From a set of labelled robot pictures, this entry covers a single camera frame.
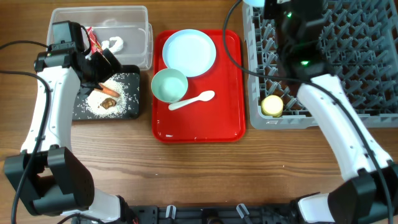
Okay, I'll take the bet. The red snack wrapper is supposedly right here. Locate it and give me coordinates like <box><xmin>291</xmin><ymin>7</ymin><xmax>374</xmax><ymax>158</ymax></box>
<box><xmin>86</xmin><ymin>27</ymin><xmax>103</xmax><ymax>54</ymax></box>

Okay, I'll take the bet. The brown food scrap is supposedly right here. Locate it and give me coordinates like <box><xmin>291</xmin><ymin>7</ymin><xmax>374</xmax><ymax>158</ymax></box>
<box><xmin>100</xmin><ymin>98</ymin><xmax>117</xmax><ymax>110</ymax></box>

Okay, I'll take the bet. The white rice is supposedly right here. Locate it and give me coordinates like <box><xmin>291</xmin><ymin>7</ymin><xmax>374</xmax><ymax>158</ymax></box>
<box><xmin>74</xmin><ymin>73</ymin><xmax>140</xmax><ymax>118</ymax></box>

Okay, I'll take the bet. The orange carrot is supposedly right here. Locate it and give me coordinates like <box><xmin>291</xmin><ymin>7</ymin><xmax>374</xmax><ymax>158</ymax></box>
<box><xmin>96</xmin><ymin>83</ymin><xmax>120</xmax><ymax>98</ymax></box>

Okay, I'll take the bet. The white tissue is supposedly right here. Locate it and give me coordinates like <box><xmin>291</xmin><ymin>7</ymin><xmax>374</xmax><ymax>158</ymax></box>
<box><xmin>101</xmin><ymin>36</ymin><xmax>124</xmax><ymax>54</ymax></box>

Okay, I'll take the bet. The green bowl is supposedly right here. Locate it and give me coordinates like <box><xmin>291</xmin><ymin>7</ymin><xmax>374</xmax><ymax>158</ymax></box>
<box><xmin>151</xmin><ymin>68</ymin><xmax>188</xmax><ymax>103</ymax></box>

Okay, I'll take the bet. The light blue plate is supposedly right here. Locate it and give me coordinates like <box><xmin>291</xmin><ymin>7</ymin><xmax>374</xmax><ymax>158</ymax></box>
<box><xmin>162</xmin><ymin>29</ymin><xmax>216</xmax><ymax>78</ymax></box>

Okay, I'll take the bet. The white plastic spoon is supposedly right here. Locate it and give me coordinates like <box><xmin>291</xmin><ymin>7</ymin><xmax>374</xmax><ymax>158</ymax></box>
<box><xmin>168</xmin><ymin>90</ymin><xmax>215</xmax><ymax>111</ymax></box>

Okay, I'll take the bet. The yellow cup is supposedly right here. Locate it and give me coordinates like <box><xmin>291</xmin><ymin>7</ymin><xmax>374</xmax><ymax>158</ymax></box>
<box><xmin>261</xmin><ymin>95</ymin><xmax>284</xmax><ymax>118</ymax></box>

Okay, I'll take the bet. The light blue bowl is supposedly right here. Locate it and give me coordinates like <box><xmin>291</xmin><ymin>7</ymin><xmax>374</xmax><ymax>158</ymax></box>
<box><xmin>243</xmin><ymin>0</ymin><xmax>266</xmax><ymax>7</ymax></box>

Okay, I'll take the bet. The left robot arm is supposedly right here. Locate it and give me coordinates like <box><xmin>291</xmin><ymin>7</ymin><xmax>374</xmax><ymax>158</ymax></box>
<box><xmin>4</xmin><ymin>47</ymin><xmax>139</xmax><ymax>223</ymax></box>

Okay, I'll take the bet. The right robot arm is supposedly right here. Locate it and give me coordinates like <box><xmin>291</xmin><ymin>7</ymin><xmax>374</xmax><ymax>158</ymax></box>
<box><xmin>264</xmin><ymin>0</ymin><xmax>397</xmax><ymax>223</ymax></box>

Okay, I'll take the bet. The grey dishwasher rack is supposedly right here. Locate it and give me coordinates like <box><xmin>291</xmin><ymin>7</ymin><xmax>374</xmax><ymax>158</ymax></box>
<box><xmin>242</xmin><ymin>1</ymin><xmax>397</xmax><ymax>129</ymax></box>

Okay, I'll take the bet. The black plastic tray bin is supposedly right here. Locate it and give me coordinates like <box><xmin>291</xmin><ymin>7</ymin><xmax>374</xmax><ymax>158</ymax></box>
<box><xmin>72</xmin><ymin>64</ymin><xmax>141</xmax><ymax>121</ymax></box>

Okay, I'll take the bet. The clear plastic bin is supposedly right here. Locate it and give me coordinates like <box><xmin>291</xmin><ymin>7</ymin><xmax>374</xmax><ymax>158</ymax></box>
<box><xmin>47</xmin><ymin>6</ymin><xmax>153</xmax><ymax>71</ymax></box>

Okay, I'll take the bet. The red serving tray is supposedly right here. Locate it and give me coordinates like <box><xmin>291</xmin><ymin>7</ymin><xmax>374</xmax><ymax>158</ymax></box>
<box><xmin>152</xmin><ymin>30</ymin><xmax>246</xmax><ymax>143</ymax></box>

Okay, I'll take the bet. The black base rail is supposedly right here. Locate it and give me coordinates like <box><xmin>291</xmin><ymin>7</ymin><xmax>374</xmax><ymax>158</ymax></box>
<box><xmin>131</xmin><ymin>203</ymin><xmax>304</xmax><ymax>224</ymax></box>

